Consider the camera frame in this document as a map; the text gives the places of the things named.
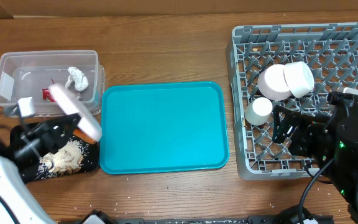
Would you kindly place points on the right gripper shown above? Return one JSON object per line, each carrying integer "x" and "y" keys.
{"x": 289, "y": 121}

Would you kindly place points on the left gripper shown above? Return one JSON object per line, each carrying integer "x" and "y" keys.
{"x": 45, "y": 134}

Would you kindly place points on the small white cup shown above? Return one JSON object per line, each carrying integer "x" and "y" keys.
{"x": 258, "y": 112}

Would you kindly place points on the white bowl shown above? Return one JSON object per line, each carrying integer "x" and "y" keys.
{"x": 299, "y": 78}

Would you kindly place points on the red snack wrapper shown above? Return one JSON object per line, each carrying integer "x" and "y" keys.
{"x": 47, "y": 96}

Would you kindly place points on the white plate with food scraps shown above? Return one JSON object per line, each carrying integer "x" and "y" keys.
{"x": 71, "y": 105}

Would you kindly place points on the white tissue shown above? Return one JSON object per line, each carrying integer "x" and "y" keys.
{"x": 77, "y": 77}

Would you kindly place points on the orange carrot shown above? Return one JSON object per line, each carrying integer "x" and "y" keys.
{"x": 83, "y": 136}

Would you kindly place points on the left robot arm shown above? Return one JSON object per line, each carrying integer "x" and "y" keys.
{"x": 17, "y": 204}

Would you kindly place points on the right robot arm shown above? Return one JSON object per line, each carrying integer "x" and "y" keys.
{"x": 332, "y": 141}

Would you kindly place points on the clear plastic waste bin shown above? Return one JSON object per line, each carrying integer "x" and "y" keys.
{"x": 26, "y": 74}

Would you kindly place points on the grey dishwasher rack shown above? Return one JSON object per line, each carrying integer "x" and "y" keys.
{"x": 331, "y": 52}

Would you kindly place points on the pile of rice and peanuts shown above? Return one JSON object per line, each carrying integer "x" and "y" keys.
{"x": 65, "y": 161}

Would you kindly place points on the black plastic tray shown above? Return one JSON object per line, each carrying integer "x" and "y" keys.
{"x": 90, "y": 162}

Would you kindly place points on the teal plastic serving tray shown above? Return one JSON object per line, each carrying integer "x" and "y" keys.
{"x": 166, "y": 127}

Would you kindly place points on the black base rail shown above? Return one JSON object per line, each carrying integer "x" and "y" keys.
{"x": 97, "y": 216}

